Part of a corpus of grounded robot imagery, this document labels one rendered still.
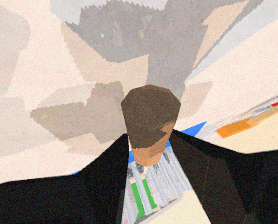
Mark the blue flat strip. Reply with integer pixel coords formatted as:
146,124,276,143
128,121,207,164

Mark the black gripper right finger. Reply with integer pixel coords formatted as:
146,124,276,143
169,129,278,224

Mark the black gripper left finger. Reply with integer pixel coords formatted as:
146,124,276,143
0,133,129,224

